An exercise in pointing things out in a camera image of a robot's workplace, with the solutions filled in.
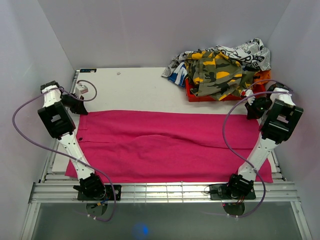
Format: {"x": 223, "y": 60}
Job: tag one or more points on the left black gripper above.
{"x": 79, "y": 108}

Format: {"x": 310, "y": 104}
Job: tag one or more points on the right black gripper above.
{"x": 252, "y": 113}

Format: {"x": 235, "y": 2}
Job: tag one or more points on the pink trousers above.
{"x": 129, "y": 146}

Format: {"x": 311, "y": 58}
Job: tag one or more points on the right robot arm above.
{"x": 279, "y": 117}

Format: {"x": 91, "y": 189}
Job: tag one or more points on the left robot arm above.
{"x": 59, "y": 124}

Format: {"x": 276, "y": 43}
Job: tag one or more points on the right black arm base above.
{"x": 225, "y": 192}

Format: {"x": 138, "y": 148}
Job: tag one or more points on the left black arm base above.
{"x": 106, "y": 194}

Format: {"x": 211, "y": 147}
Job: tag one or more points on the camouflage trousers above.
{"x": 215, "y": 75}

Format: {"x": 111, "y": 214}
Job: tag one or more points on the black white print trousers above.
{"x": 253, "y": 54}

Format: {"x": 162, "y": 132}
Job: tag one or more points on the red plastic bin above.
{"x": 192, "y": 98}

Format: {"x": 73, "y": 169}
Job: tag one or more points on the orange garment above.
{"x": 262, "y": 77}

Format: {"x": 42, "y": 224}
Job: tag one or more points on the dark label sticker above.
{"x": 88, "y": 70}

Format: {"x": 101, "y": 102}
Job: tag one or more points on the blue white garment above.
{"x": 179, "y": 75}

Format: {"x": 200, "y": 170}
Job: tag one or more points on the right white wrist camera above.
{"x": 249, "y": 94}

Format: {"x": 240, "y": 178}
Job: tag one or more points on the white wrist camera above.
{"x": 80, "y": 90}
{"x": 249, "y": 94}

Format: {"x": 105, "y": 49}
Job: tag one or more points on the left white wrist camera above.
{"x": 80, "y": 90}

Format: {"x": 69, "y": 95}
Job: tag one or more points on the aluminium rail frame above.
{"x": 56, "y": 188}

